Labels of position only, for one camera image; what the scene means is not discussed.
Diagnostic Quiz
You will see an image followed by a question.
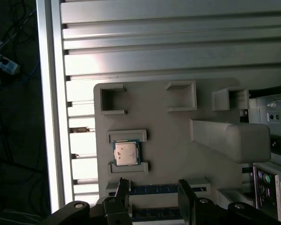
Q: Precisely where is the grey parts rack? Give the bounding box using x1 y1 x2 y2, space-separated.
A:
93 78 272 225

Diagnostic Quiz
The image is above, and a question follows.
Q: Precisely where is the black PC case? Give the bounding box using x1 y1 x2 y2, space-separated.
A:
248 85 281 225

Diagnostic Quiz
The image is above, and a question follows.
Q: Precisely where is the silver green CPU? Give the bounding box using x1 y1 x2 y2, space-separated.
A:
111 139 141 167

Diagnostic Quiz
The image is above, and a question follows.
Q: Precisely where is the blue floor cable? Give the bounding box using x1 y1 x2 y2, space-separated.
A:
21 53 42 83

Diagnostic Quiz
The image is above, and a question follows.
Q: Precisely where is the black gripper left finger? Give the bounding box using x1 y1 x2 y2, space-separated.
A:
41 177 133 225

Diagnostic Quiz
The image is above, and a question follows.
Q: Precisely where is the white power strip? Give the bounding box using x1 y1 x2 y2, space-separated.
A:
0 52 21 75

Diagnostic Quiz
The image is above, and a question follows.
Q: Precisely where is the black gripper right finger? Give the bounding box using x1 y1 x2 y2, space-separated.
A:
177 179 281 225

